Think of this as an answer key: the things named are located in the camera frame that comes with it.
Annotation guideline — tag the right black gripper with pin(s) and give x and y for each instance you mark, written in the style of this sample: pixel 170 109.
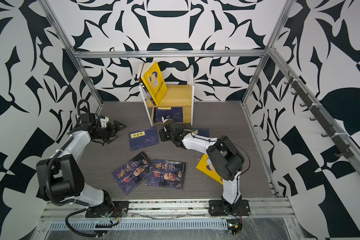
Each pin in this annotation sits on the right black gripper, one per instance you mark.
pixel 162 135

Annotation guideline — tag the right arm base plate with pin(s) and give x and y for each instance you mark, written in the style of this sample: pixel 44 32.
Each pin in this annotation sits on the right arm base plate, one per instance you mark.
pixel 223 208

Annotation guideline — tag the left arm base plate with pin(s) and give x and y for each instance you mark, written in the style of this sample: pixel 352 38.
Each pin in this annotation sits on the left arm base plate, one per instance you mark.
pixel 113 210

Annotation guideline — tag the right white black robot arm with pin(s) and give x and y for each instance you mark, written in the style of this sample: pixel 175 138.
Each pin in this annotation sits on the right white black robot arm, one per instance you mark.
pixel 224 155

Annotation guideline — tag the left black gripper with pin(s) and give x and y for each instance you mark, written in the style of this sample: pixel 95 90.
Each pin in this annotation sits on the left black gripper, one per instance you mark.
pixel 112 130

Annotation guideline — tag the yellow cartoon book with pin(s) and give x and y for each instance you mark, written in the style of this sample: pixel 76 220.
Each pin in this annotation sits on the yellow cartoon book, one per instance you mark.
pixel 155 83
pixel 205 166

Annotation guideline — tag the white slotted cable duct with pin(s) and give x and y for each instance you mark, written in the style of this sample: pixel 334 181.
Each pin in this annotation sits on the white slotted cable duct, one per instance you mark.
pixel 150 224

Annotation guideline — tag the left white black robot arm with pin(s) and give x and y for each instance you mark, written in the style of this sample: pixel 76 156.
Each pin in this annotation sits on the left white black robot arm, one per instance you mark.
pixel 61 181

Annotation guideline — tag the dark portrait book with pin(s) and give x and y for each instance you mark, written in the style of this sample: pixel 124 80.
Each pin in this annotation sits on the dark portrait book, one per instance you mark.
pixel 133 172
pixel 167 174

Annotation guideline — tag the wooden white frame bookshelf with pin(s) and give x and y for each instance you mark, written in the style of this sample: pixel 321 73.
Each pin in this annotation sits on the wooden white frame bookshelf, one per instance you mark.
pixel 176 96

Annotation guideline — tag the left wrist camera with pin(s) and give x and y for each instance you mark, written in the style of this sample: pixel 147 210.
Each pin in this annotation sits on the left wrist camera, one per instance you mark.
pixel 104 121

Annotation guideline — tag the wall coat hook rail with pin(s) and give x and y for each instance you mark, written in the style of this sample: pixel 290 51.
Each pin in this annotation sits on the wall coat hook rail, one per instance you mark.
pixel 320 116

